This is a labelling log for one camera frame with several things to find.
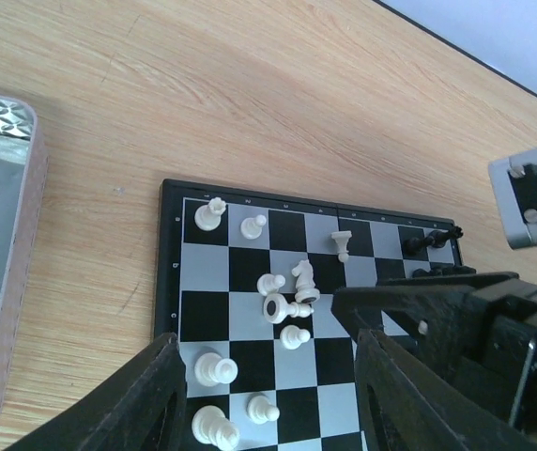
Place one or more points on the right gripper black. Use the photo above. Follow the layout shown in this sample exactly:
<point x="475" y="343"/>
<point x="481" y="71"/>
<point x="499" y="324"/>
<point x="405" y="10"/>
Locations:
<point x="498" y="369"/>

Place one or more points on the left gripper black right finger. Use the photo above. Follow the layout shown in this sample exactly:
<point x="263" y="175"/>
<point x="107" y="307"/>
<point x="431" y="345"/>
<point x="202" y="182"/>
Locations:
<point x="406" y="406"/>

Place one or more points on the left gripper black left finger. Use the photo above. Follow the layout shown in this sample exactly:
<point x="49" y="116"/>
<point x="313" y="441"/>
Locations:
<point x="140" y="407"/>

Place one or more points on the white king chess piece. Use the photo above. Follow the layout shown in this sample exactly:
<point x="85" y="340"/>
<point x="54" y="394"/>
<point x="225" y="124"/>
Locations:
<point x="212" y="369"/>

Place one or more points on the white rook chess piece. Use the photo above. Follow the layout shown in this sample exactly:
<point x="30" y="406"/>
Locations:
<point x="208" y="217"/>

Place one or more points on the row of black chess pieces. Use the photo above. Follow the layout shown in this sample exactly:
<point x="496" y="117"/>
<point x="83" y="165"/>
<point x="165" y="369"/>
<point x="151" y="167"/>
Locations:
<point x="436" y="239"/>

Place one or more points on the black grey chessboard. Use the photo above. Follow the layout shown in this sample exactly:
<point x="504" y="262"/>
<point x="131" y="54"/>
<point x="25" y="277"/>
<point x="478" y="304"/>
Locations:
<point x="206" y="294"/>

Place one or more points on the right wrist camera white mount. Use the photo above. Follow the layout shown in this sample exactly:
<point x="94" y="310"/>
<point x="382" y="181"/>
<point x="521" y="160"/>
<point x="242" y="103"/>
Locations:
<point x="514" y="184"/>

